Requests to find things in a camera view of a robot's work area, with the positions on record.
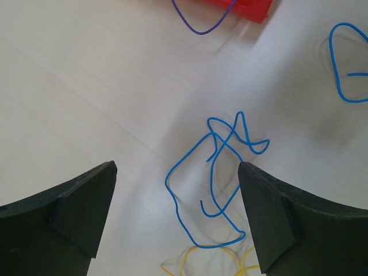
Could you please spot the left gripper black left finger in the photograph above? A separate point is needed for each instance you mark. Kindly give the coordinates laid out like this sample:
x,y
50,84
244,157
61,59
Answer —
x,y
58,231

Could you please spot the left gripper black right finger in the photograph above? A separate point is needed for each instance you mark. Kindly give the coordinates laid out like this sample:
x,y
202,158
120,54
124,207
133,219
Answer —
x,y
298,233

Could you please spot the red plastic bin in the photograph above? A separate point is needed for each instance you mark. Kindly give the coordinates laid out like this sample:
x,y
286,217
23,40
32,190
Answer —
x,y
253,10

